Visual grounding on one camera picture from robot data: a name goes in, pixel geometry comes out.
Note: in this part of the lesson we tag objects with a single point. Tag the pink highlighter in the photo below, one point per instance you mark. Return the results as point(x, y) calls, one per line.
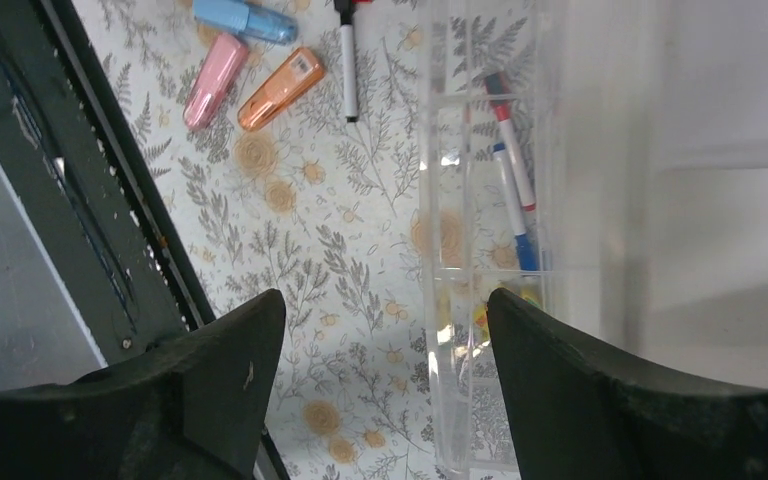
point(217, 73)

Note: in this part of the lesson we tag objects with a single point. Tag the red cap marker near drawers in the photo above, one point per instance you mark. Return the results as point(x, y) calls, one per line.
point(496, 86)

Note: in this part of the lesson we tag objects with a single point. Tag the orange highlighter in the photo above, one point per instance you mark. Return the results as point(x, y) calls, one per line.
point(300, 72)

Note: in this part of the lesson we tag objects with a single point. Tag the yellow owl eraser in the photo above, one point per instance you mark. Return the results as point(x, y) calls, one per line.
point(527, 289)

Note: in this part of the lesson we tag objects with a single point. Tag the black cap white marker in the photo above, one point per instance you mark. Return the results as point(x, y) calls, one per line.
point(345, 10)

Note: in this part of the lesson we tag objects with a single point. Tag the blue cap whiteboard marker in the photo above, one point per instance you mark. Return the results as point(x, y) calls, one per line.
point(527, 258)

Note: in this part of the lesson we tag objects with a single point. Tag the floral patterned desk mat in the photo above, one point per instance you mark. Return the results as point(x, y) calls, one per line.
point(325, 211)

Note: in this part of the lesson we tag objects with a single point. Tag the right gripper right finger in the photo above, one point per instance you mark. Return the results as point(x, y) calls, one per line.
point(581, 408)

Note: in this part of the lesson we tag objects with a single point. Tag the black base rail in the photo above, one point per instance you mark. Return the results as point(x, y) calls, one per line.
point(92, 272)

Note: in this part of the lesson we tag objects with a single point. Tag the white plastic drawer unit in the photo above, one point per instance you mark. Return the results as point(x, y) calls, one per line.
point(644, 130)

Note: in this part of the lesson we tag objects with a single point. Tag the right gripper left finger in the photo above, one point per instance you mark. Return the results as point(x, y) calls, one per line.
point(191, 407)

